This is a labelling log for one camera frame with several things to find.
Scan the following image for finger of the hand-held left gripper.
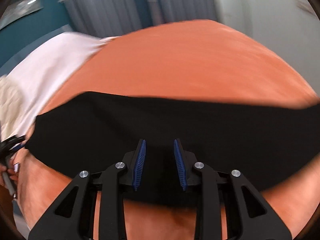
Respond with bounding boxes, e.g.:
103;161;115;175
0;135;27;155

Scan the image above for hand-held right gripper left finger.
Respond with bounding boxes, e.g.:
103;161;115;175
28;138;148;240

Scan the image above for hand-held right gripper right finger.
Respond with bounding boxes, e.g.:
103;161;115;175
173;138;292;240

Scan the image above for black pants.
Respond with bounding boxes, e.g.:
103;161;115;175
25;91;320;205

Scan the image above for person's left hand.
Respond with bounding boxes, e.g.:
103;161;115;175
0;164;20;200

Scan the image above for cream quilted comforter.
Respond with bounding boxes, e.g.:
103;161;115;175
0;76;25;140

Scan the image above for pale pink bed sheet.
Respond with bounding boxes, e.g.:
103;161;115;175
0;31;123;140

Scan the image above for orange fleece blanket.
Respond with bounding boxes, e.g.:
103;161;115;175
15;19;320;240

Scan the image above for grey sheer curtain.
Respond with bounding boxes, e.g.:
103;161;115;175
60;0;220;39

